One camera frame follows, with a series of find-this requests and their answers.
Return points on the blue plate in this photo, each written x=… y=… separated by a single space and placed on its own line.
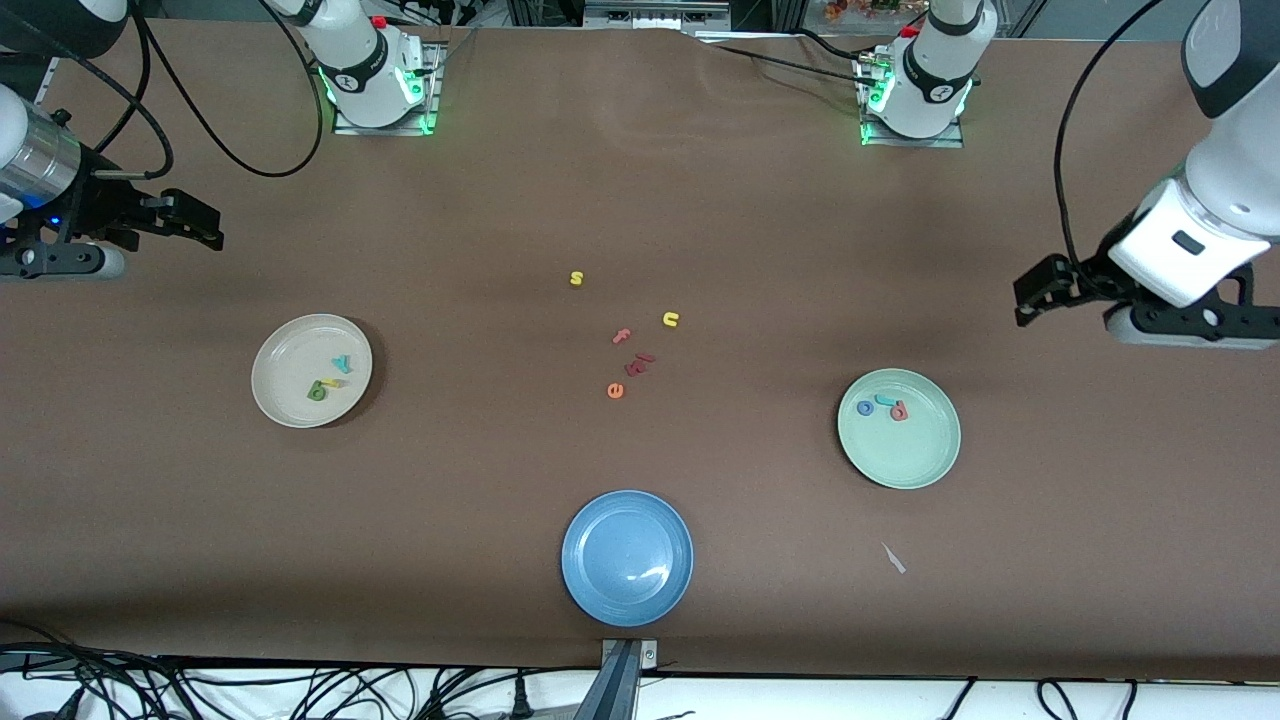
x=625 y=560

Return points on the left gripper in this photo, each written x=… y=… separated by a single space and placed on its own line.
x=1089 y=274

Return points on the long aluminium edge rail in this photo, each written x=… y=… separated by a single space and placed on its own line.
x=48 y=78

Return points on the green foam letter a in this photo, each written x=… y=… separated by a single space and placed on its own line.
x=311 y=396

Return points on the beige brown plate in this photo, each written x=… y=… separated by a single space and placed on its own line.
x=290 y=350

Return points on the grey metal camera mount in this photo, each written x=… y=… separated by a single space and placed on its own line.
x=620 y=690

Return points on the white paper scrap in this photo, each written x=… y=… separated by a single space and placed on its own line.
x=893 y=558

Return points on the brown table cover sheet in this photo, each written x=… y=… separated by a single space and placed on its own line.
x=640 y=180

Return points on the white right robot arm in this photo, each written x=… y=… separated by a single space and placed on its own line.
x=365 y=75

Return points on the black power plug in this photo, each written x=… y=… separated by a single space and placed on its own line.
x=520 y=697

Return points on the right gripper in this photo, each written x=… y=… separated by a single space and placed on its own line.
x=100 y=203

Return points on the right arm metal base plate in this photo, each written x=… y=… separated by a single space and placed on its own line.
x=380 y=131

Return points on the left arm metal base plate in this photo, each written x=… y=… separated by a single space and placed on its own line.
x=910 y=143

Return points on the orange leaf decoration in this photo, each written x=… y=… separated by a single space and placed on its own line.
x=860 y=8

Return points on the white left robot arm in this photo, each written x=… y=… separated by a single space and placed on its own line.
x=935 y=70

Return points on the light green plate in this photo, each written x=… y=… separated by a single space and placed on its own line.
x=900 y=450

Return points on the grey metal box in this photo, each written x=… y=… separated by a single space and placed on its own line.
x=655 y=12

